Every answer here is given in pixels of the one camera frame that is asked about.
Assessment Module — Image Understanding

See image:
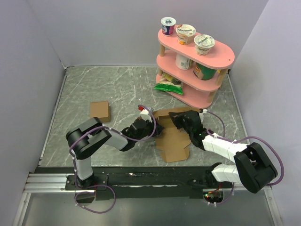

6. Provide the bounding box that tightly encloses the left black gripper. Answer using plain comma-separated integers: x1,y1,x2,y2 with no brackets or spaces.
135,116,165,142

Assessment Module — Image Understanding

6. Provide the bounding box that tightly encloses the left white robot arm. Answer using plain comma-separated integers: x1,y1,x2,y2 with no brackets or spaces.
66,117,164,189

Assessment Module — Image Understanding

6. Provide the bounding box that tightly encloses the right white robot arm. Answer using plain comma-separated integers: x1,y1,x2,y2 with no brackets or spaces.
169,110,284,194

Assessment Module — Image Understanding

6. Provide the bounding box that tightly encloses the small folded cardboard box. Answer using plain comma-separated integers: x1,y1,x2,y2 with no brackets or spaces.
90,100,111,122

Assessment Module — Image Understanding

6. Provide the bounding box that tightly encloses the green snack bag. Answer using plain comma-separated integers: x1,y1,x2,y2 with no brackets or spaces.
154,73,183,95

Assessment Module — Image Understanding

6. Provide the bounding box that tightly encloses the pink three-tier shelf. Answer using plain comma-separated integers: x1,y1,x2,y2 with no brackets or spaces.
156,31,235,108

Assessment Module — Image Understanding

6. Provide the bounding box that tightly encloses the green can middle shelf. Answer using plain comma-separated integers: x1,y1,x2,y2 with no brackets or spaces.
193,63,217,81

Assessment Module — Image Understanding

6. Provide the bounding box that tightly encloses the white container middle shelf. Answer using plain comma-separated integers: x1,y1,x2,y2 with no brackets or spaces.
175,53,193,70

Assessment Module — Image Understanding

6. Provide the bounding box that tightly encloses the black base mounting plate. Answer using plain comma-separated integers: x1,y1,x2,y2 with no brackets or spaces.
64,166,259,201

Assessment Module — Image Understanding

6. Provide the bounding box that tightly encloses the Chobani white yogurt cup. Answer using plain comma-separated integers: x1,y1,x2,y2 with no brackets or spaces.
194,34,215,56

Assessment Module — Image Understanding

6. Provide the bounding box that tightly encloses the Chobani peach yogurt cup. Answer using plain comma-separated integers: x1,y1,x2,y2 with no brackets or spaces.
176,24,196,45

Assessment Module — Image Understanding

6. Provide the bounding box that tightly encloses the white blue yogurt cup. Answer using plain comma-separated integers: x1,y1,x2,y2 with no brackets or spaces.
161,16,176,36

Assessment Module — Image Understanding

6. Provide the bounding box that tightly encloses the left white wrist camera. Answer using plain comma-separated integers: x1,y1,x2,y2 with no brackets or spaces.
138,106,154,122

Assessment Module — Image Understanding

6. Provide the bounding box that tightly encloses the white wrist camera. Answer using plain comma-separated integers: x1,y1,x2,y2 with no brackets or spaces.
199,109,207,123
138,106,154,122

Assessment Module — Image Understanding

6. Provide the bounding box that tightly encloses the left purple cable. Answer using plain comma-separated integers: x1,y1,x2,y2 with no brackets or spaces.
68,104,157,214

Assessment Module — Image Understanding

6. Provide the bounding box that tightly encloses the purple cable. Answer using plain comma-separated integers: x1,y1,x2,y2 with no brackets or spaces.
203,110,285,205
68,104,157,214

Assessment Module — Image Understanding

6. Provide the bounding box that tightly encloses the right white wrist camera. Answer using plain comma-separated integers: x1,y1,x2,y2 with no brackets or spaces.
199,109,207,123

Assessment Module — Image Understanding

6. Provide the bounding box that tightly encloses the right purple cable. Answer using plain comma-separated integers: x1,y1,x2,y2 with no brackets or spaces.
203,110,285,205

